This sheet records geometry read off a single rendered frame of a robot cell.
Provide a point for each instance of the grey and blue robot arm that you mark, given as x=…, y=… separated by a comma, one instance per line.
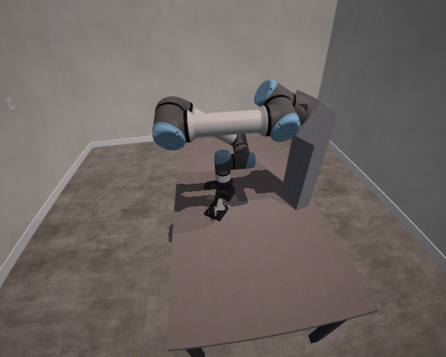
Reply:
x=177, y=122

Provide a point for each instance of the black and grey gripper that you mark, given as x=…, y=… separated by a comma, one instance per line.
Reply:
x=227, y=190

